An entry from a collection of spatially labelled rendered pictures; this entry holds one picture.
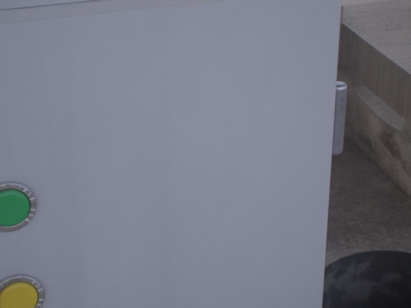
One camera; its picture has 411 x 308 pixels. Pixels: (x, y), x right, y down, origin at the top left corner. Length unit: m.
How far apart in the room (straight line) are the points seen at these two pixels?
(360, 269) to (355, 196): 0.77
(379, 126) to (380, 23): 0.40
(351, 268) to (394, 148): 0.85
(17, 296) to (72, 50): 0.15
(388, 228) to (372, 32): 0.70
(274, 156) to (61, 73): 0.14
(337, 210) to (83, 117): 2.34
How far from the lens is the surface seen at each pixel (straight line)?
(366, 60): 3.12
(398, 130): 2.93
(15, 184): 0.55
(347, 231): 2.76
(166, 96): 0.55
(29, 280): 0.58
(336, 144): 0.60
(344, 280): 2.17
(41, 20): 0.52
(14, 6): 0.54
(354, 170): 3.07
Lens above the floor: 1.42
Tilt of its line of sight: 27 degrees down
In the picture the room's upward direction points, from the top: straight up
